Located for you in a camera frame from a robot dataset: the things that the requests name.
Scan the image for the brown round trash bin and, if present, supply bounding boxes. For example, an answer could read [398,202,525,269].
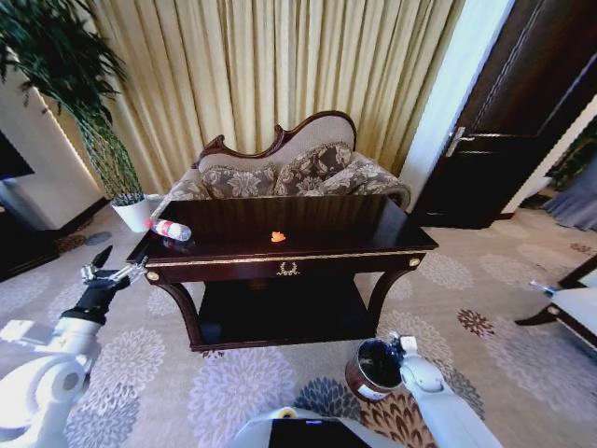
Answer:
[344,338,408,402]

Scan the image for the black television screen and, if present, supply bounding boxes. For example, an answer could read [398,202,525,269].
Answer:
[0,132,36,182]

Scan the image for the small floral brown cushion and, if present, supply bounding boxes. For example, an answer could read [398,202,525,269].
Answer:
[201,165,279,200]

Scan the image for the dark brown wooden door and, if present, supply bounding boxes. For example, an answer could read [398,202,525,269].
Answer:
[411,0,597,231]

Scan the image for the dark wooden console table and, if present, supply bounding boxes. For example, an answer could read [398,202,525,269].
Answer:
[126,194,440,354]

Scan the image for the beige carved wooden sofa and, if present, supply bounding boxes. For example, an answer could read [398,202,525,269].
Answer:
[165,110,414,217]

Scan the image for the tall green bamboo plant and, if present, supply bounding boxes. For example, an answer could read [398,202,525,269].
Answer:
[0,0,144,201]

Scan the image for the beige pleated curtain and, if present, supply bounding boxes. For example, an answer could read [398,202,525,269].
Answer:
[87,0,467,198]

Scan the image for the grey blue fabric drape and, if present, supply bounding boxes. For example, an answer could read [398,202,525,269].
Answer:
[542,158,597,231]

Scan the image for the white robot front shell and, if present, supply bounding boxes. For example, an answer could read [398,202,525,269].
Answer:
[230,405,408,448]

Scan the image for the dark low cabinet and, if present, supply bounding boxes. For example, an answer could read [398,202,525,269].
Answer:
[0,198,111,283]

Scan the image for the dark wooden chair white seat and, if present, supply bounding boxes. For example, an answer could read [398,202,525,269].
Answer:
[514,254,597,350]

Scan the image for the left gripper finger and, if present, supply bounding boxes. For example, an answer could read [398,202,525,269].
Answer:
[79,245,115,286]
[113,255,150,287]

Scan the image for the silver door handle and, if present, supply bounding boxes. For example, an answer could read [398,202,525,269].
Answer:
[445,126,476,158]

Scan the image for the clear plastic bottle red label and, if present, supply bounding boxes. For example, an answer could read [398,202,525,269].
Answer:
[144,217,194,243]

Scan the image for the small green leafy plant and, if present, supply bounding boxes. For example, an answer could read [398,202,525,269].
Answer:
[549,133,597,192]

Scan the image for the white plant pot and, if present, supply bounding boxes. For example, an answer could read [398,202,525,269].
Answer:
[110,191,151,233]

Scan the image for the large floral brown cushion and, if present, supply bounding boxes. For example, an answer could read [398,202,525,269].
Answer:
[273,145,355,198]

